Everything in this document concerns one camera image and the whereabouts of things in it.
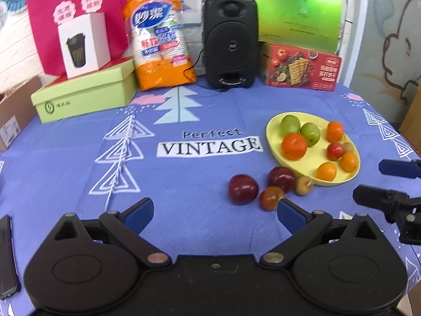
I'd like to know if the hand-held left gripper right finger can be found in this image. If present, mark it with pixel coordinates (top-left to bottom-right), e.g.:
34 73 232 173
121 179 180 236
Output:
260 198 389 268

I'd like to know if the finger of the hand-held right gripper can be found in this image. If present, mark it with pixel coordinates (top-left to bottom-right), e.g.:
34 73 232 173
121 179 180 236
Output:
353 185 421 223
379 159 421 180

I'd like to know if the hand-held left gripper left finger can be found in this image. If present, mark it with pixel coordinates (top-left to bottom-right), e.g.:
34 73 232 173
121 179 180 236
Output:
44 197 173 268

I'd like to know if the small red-orange fruit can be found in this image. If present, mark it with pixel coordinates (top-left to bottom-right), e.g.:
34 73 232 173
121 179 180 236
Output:
259 186 285 212

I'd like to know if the small mottled brown fruit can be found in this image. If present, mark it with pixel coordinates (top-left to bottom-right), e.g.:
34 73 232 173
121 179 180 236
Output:
295 176 314 196

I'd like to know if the dark red plum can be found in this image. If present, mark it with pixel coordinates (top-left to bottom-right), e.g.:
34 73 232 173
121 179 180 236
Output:
229 174 259 205
268 166 297 194

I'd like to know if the small orange tangerine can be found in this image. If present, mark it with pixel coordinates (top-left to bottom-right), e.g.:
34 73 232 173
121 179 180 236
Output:
340 152 359 172

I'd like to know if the small yellow-orange tangerine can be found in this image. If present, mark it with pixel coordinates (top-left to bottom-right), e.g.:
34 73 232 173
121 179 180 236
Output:
316 162 337 182

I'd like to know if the small red fruit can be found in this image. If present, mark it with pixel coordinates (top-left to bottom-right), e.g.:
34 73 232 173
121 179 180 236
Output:
327 142 345 162

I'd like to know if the large orange with stem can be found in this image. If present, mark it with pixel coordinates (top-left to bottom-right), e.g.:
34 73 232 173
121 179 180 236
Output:
282 133 308 161

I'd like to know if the medium orange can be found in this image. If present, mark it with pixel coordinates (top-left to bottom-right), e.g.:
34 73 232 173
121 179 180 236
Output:
327 121 344 143

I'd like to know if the green jujube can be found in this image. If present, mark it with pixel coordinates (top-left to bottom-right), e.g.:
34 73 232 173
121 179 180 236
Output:
280 115 301 137
299 122 321 146

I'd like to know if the yellow plate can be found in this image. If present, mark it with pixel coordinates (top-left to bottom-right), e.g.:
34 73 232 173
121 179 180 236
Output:
266 112 362 186

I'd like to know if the brown cardboard carton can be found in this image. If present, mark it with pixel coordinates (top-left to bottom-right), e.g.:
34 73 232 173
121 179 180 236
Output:
399 90 421 159

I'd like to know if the blue printed tablecloth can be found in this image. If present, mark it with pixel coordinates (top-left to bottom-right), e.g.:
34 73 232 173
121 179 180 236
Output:
0 82 421 316

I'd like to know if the light green lidded box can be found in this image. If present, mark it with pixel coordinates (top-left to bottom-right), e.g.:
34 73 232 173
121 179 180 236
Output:
31 60 138 125

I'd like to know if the red cracker box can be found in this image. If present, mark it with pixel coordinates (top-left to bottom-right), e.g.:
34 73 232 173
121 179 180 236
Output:
258 42 343 92

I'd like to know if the black smartphone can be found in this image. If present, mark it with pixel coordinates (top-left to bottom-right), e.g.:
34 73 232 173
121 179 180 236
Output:
0 215 22 300

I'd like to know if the brown cardboard box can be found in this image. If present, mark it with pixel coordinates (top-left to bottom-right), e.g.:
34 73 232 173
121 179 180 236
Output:
0 76 42 152

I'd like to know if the orange paper cup packet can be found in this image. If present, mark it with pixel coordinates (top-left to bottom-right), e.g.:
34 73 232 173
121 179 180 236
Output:
123 0 197 92

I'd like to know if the white box with cup print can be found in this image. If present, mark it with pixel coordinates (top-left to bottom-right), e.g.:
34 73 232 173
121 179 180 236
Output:
57 12 112 80

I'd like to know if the black speaker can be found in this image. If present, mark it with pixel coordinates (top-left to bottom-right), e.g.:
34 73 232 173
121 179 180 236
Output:
202 0 259 89

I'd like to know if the shiny green gift box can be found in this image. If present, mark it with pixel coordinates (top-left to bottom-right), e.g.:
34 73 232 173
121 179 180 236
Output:
255 0 344 55

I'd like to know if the pale blue printed sheet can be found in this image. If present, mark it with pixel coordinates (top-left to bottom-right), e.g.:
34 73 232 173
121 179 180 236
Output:
179 0 224 28

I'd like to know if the white door frame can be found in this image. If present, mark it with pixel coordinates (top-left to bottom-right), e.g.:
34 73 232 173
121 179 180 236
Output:
339 0 374 88

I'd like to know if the black speaker cable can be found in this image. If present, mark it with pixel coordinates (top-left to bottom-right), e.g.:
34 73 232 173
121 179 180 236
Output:
182 49 227 93

